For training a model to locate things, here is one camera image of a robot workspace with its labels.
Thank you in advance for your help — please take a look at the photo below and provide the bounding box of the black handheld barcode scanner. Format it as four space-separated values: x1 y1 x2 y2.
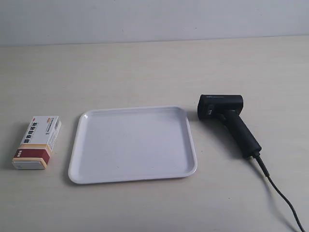
197 95 262 160

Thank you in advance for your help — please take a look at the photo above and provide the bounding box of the white red medicine box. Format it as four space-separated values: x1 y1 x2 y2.
12 116 61 170

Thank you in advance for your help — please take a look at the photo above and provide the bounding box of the white plastic tray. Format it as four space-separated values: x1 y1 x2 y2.
68 106 197 185

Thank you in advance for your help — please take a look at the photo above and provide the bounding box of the black scanner cable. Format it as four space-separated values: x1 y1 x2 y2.
252 154 309 232

